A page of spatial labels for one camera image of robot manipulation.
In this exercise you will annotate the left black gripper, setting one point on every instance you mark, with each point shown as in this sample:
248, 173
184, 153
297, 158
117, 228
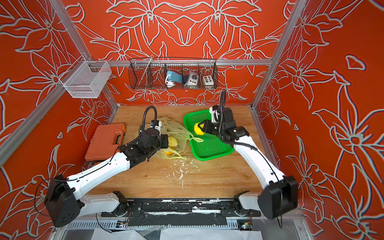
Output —
164, 138

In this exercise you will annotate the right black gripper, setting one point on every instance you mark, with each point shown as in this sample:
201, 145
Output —
207, 126

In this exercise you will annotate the yellow-green printed plastic bag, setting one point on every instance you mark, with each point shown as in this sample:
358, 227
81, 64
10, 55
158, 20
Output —
174, 129

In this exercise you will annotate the pale yellow pear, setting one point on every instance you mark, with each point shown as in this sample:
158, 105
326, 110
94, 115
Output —
172, 142

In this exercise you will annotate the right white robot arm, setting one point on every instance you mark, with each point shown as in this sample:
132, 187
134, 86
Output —
280, 193

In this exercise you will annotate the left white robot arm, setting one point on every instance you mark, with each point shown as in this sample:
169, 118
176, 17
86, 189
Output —
67, 198

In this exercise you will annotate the green perforated plastic basket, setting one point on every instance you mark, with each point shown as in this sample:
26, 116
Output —
211, 147

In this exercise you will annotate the orange plastic tool case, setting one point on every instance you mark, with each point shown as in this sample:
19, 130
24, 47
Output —
106, 139

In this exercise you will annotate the white button box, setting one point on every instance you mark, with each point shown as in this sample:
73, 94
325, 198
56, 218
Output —
208, 81

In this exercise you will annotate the white round-dial device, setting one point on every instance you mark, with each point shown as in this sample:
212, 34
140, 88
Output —
191, 80

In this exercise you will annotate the blue and white device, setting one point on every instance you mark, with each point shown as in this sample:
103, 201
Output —
173, 78

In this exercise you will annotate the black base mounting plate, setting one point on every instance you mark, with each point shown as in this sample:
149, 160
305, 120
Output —
182, 213

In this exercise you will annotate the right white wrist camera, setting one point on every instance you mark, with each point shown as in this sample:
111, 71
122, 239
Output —
214, 114

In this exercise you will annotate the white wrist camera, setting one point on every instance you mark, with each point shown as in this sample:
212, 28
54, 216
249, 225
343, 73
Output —
214, 114
156, 124

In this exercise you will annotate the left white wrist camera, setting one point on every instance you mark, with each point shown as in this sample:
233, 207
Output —
156, 124

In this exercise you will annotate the black wire wall basket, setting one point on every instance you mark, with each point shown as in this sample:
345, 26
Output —
150, 73

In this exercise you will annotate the clear acrylic wall box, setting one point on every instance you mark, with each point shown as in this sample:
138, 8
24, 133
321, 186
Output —
86, 82

